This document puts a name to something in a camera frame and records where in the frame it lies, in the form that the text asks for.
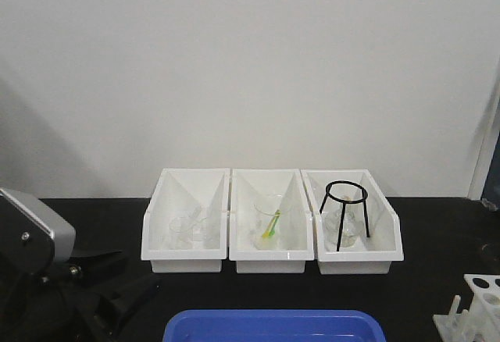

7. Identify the blue plastic tray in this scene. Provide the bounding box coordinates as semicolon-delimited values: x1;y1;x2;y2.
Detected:
162;309;386;341

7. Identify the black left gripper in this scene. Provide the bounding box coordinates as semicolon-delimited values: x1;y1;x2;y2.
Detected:
1;251;161;341

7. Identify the white bin left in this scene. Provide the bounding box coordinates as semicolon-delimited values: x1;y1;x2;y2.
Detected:
141;168;230;273

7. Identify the white bin middle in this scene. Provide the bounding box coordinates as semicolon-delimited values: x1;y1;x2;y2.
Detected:
229;169;315;274

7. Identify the white drying peg rack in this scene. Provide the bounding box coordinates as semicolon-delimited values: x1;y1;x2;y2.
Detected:
432;295;476;342

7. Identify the white bin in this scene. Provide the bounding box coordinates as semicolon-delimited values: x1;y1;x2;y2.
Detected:
229;169;315;274
301;169;404;275
141;168;230;273

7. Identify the white test tube rack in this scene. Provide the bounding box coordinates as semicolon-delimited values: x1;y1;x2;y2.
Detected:
464;274;499;341

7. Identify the white bin right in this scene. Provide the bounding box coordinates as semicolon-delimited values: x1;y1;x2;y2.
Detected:
301;169;404;275

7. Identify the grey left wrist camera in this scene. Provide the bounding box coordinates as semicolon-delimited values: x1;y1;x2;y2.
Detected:
1;187;76;274

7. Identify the black wire tripod stand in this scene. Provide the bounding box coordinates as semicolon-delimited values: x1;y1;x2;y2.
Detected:
320;180;371;252

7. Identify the glass flask under tripod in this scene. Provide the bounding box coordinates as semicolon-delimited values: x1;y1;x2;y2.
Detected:
323;205;363;251

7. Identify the glass beaker with pipettes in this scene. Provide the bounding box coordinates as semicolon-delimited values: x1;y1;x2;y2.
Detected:
253;194;284;251

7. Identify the yellow green plastic pipette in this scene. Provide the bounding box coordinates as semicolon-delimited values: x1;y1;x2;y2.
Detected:
261;209;281;239

